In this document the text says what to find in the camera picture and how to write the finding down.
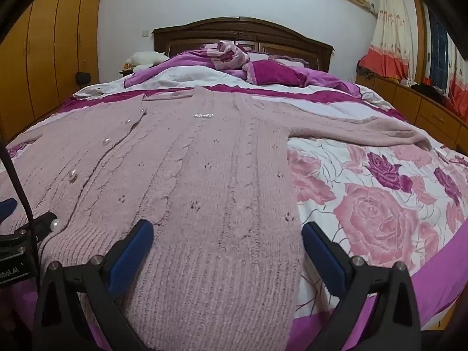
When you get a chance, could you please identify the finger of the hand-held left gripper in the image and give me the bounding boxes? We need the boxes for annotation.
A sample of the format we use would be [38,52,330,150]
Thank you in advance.
[0,197,18,224]
[18,212,59,244]

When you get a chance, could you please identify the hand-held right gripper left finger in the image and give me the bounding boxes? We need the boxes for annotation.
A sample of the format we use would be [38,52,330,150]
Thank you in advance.
[32,219,155,351]

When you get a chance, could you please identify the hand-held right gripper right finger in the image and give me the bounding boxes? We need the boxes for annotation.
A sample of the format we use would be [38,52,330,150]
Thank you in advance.
[300,221,423,351]

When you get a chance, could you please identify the pink knitted cardigan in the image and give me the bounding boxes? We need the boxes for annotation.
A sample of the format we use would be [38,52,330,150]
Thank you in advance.
[0,86,443,351]

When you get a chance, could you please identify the dark clothes pile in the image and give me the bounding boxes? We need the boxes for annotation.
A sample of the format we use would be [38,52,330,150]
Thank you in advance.
[411,82,447,105]

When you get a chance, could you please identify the rose print bed sheet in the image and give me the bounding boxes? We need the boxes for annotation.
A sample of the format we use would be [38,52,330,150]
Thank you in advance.
[0,137,468,351]

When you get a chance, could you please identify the magenta white striped blanket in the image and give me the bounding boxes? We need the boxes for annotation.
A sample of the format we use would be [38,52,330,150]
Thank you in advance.
[47,68,408,132]

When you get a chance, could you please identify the wooden wardrobe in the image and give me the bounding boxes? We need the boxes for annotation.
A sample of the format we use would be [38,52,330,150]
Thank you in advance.
[0,0,106,143]

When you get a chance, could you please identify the purple quilt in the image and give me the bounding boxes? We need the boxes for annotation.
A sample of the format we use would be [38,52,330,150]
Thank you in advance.
[122,47,362,97]

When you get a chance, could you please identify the low wooden cabinet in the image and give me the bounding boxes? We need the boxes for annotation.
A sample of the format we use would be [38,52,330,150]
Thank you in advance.
[356,73,468,154]

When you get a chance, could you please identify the magenta cushion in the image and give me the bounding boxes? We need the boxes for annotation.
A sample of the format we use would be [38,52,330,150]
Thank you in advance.
[243,60,306,86]

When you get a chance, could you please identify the white plush toy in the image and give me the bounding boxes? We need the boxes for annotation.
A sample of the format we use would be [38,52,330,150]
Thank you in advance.
[126,51,171,74]

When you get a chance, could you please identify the crumpled floral pillow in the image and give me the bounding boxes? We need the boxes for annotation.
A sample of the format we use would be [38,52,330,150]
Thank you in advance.
[216,40,251,70]

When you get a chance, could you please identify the cream and red curtain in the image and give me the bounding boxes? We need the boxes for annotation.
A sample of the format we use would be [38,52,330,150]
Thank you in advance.
[448,40,468,121]
[360,0,415,85]

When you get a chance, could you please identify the dark wooden headboard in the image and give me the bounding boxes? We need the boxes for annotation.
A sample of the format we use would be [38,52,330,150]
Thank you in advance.
[152,16,335,74]

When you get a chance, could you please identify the window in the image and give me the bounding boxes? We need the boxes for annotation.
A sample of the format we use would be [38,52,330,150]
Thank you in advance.
[426,4,450,96]

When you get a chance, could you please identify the black cable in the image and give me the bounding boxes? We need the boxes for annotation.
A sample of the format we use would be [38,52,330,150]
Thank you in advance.
[0,141,44,293]

